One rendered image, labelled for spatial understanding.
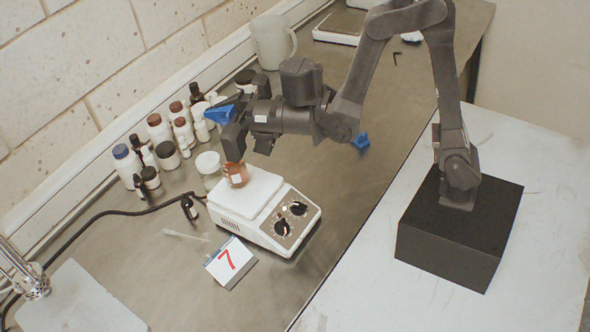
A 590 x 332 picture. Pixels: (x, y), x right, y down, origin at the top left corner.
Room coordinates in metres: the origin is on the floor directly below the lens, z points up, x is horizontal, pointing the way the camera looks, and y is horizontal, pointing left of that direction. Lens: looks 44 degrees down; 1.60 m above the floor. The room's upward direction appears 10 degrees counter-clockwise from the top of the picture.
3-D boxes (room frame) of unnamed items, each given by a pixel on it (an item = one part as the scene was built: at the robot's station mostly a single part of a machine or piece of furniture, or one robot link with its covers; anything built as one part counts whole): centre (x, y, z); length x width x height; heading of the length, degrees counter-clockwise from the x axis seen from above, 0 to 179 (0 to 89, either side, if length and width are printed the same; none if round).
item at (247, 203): (0.60, 0.11, 0.98); 0.12 x 0.12 x 0.01; 51
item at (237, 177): (0.62, 0.12, 1.02); 0.06 x 0.05 x 0.08; 33
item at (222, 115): (0.60, 0.12, 1.16); 0.07 x 0.04 x 0.06; 69
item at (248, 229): (0.58, 0.09, 0.94); 0.22 x 0.13 x 0.08; 51
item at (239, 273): (0.47, 0.15, 0.92); 0.09 x 0.06 x 0.04; 136
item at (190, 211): (0.63, 0.25, 0.93); 0.03 x 0.03 x 0.07
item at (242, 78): (1.06, 0.10, 0.94); 0.07 x 0.07 x 0.07
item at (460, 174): (0.46, -0.28, 1.10); 0.09 x 0.07 x 0.06; 160
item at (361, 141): (0.80, -0.15, 0.92); 0.10 x 0.03 x 0.04; 26
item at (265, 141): (0.60, 0.03, 1.11); 0.07 x 0.06 x 0.07; 158
